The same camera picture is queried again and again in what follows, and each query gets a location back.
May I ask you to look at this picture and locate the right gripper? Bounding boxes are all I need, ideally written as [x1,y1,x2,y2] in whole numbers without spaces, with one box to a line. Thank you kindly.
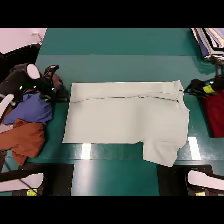
[183,78,218,98]

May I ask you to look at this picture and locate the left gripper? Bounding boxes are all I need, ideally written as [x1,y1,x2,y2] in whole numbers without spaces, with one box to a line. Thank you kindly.
[37,78,70,103]

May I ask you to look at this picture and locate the brown garment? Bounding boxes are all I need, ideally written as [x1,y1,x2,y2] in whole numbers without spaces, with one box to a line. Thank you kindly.
[53,73,65,90]

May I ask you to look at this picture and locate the blue garment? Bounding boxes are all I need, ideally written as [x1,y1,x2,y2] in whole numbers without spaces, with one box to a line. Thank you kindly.
[2,92,55,127]

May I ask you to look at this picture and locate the dark red garment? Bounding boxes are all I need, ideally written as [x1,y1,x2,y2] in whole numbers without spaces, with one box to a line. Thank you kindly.
[199,89,224,139]

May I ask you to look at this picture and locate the heap of clothes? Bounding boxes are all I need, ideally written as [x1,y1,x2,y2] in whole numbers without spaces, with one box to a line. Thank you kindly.
[190,27,224,65]

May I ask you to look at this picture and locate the orange garment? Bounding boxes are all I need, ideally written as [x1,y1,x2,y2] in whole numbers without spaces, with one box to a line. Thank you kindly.
[0,117,47,167]

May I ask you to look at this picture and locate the pink garment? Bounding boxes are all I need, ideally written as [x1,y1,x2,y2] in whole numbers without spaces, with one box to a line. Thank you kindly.
[0,27,48,55]

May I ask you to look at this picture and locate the cream T-shirt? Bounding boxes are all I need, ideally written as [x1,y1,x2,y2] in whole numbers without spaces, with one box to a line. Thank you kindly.
[62,79,191,168]

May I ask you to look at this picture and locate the black cable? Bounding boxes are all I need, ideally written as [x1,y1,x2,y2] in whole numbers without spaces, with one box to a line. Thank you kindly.
[3,159,37,195]

